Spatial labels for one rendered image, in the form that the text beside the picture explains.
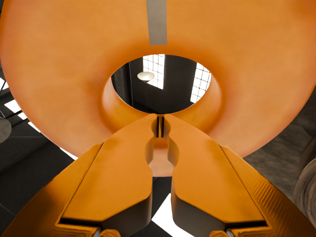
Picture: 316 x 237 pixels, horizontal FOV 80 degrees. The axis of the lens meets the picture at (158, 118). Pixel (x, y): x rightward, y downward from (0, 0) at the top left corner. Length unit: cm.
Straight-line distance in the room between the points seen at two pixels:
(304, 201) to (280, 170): 19
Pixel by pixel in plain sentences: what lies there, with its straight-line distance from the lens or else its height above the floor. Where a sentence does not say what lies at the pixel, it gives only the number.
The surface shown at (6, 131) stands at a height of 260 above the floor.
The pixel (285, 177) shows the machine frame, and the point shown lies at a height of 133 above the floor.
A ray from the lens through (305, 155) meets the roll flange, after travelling 50.
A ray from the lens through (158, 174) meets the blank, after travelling 16.
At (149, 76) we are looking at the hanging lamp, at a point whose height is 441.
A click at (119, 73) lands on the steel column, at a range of 482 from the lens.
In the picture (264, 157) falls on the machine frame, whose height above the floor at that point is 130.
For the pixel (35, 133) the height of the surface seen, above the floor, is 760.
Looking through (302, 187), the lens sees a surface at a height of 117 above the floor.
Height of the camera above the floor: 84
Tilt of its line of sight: 43 degrees up
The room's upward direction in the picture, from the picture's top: 178 degrees counter-clockwise
